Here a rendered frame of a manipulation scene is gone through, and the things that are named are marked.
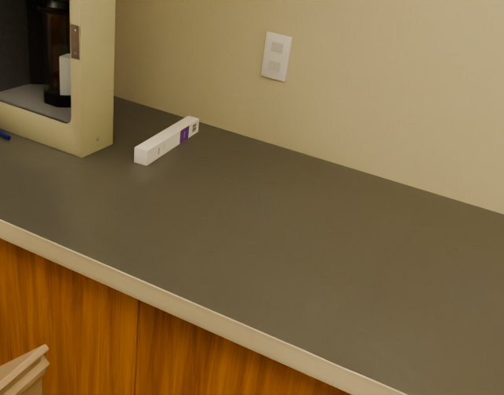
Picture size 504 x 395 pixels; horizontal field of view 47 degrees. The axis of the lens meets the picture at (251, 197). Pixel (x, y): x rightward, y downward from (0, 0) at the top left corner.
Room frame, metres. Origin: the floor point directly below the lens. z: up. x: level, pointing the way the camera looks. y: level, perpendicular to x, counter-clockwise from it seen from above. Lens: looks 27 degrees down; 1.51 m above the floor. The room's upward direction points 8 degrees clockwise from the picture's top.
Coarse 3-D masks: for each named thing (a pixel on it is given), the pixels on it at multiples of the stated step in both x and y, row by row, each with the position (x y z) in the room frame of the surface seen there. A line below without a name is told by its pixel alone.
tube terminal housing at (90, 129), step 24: (72, 0) 1.20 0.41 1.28; (96, 0) 1.24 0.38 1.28; (96, 24) 1.24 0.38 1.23; (96, 48) 1.24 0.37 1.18; (72, 72) 1.21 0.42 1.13; (96, 72) 1.24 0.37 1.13; (72, 96) 1.21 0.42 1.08; (96, 96) 1.24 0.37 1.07; (0, 120) 1.29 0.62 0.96; (24, 120) 1.26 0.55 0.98; (48, 120) 1.23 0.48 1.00; (72, 120) 1.21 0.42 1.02; (96, 120) 1.24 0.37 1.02; (48, 144) 1.23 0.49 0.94; (72, 144) 1.21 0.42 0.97; (96, 144) 1.24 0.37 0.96
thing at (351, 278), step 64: (128, 128) 1.42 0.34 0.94; (0, 192) 0.99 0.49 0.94; (64, 192) 1.03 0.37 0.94; (128, 192) 1.07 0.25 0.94; (192, 192) 1.11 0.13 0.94; (256, 192) 1.15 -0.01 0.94; (320, 192) 1.20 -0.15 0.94; (384, 192) 1.25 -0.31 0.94; (64, 256) 0.83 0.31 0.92; (128, 256) 0.84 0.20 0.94; (192, 256) 0.86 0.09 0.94; (256, 256) 0.89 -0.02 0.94; (320, 256) 0.92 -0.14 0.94; (384, 256) 0.96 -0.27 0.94; (448, 256) 0.99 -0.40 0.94; (192, 320) 0.73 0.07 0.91; (256, 320) 0.72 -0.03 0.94; (320, 320) 0.74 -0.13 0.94; (384, 320) 0.76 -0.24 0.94; (448, 320) 0.79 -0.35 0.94; (384, 384) 0.62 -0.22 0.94; (448, 384) 0.63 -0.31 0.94
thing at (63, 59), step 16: (48, 16) 1.30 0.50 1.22; (64, 16) 1.30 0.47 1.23; (48, 32) 1.30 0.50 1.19; (64, 32) 1.30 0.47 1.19; (48, 48) 1.30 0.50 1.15; (64, 48) 1.30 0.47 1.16; (48, 64) 1.30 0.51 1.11; (64, 64) 1.30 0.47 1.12; (48, 80) 1.31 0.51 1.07; (64, 80) 1.30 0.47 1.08
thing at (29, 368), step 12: (36, 348) 0.37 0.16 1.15; (48, 348) 0.37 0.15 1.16; (24, 360) 0.35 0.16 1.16; (36, 360) 0.36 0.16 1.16; (0, 372) 0.36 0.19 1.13; (12, 372) 0.33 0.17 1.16; (24, 372) 0.35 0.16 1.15; (36, 372) 0.36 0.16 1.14; (0, 384) 0.32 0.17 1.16; (12, 384) 0.34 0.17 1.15; (24, 384) 0.34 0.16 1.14; (36, 384) 0.36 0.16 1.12
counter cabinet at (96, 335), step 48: (0, 240) 0.93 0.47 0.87; (0, 288) 0.94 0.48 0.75; (48, 288) 0.89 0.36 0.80; (96, 288) 0.84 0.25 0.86; (0, 336) 0.94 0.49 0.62; (48, 336) 0.89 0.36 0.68; (96, 336) 0.84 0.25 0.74; (144, 336) 0.80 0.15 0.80; (192, 336) 0.77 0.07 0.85; (48, 384) 0.89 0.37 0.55; (96, 384) 0.84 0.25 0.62; (144, 384) 0.80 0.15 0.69; (192, 384) 0.76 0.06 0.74; (240, 384) 0.73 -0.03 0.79; (288, 384) 0.70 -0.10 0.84
